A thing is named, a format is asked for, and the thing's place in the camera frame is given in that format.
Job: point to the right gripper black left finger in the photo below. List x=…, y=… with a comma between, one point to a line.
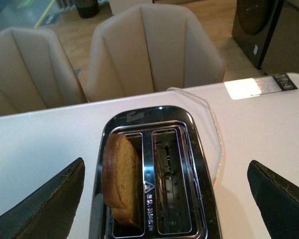
x=48, y=212

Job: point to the woven storage basket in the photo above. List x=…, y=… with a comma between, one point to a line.
x=87, y=8

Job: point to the chrome and cream toaster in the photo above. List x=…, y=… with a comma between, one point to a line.
x=177, y=190

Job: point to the black table label card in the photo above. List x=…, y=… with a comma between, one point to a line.
x=272, y=84

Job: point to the beige chair on left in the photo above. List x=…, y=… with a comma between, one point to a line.
x=35, y=72

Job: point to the brown bread slice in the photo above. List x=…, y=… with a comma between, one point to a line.
x=121, y=181

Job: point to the beige chair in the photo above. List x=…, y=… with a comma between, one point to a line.
x=149, y=48
x=35, y=72

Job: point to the beige chair on right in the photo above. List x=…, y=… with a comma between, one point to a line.
x=149, y=48

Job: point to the dark front-load washing machine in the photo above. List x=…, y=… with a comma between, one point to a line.
x=254, y=25

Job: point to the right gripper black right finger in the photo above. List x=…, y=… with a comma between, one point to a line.
x=277, y=199

